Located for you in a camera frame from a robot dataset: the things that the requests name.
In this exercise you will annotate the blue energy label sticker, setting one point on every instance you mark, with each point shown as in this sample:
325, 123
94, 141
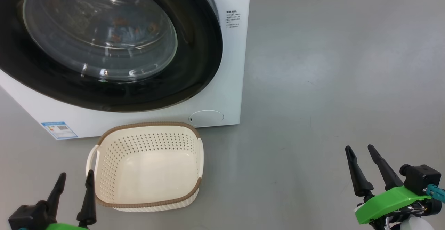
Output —
59, 130

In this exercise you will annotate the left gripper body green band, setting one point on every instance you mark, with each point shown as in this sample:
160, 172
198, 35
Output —
66, 227

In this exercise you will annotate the cream perforated laundry basket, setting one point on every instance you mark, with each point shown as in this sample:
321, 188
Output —
149, 167

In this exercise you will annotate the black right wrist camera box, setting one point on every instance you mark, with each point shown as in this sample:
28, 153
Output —
420, 179

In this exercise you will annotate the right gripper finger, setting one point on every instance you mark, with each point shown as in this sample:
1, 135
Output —
359, 177
387, 174

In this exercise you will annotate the black glass washing machine door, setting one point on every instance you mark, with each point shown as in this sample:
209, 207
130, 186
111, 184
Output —
104, 38

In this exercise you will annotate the white washing machine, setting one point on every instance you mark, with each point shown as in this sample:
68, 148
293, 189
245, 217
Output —
229, 66

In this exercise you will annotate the round white filter cover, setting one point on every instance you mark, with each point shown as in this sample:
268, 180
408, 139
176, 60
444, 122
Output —
207, 118

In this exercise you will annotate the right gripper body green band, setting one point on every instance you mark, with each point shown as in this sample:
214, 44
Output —
386, 205

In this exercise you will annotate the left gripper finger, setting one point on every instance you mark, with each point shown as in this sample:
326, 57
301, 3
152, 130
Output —
57, 197
88, 205

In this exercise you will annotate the teal right camera connector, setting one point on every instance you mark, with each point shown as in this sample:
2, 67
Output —
436, 191

